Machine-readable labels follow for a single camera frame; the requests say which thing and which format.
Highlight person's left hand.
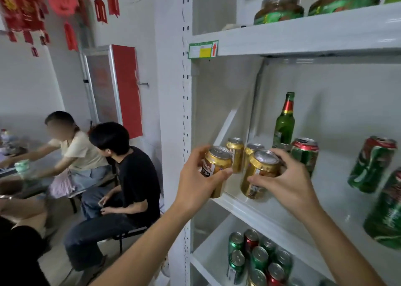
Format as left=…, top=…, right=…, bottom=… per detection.
left=174, top=145, right=234, bottom=216

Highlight person's right hand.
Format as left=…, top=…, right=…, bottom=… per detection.
left=247, top=148, right=321, bottom=222

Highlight gold drink can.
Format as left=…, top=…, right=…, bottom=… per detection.
left=226, top=137, right=245, bottom=174
left=240, top=149, right=281, bottom=200
left=244, top=143, right=265, bottom=170
left=200, top=146, right=233, bottom=199

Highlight person's left forearm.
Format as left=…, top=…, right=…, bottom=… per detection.
left=89, top=205, right=192, bottom=286

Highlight person's right forearm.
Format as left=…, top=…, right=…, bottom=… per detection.
left=300, top=213, right=386, bottom=286

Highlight green red drink can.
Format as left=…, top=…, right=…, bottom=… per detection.
left=347, top=135, right=398, bottom=194
left=363, top=168, right=401, bottom=250
left=290, top=138, right=320, bottom=177

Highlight green glass beer bottle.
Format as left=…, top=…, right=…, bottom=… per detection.
left=273, top=92, right=296, bottom=149

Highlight cluster of green red cans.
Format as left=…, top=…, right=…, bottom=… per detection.
left=226, top=229, right=296, bottom=286

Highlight black metal stool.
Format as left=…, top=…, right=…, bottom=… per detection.
left=112, top=226, right=148, bottom=255

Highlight green shelf price label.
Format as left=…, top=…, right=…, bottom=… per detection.
left=188, top=40, right=219, bottom=59

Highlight white metal shelving unit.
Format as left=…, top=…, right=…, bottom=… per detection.
left=181, top=0, right=401, bottom=286

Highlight pink plastic bag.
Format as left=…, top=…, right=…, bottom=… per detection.
left=48, top=169, right=76, bottom=199

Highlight white plastic box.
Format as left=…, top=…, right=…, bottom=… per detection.
left=234, top=0, right=292, bottom=27

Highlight green paper cup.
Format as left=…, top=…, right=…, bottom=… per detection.
left=14, top=159, right=30, bottom=175

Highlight red hanging paper decorations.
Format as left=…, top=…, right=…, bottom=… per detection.
left=0, top=0, right=121, bottom=57

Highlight red wall cabinet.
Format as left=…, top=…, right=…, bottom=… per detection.
left=81, top=44, right=143, bottom=140

